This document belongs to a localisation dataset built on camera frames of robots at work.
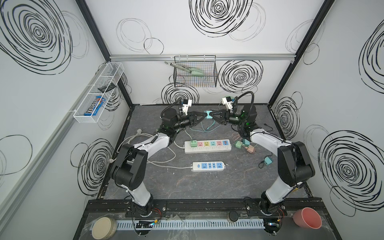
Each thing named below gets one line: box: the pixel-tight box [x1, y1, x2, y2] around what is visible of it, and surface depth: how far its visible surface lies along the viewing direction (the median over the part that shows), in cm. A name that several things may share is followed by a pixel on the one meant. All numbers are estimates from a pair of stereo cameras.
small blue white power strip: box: [191, 161, 226, 172], surface depth 87 cm
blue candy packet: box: [84, 96, 106, 116], surface depth 72 cm
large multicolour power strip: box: [183, 139, 232, 154], surface depth 95 cm
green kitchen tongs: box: [164, 61, 204, 75], surface depth 93 cm
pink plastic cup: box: [293, 207, 322, 230], surface depth 65 cm
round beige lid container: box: [91, 217, 118, 240], surface depth 65 cm
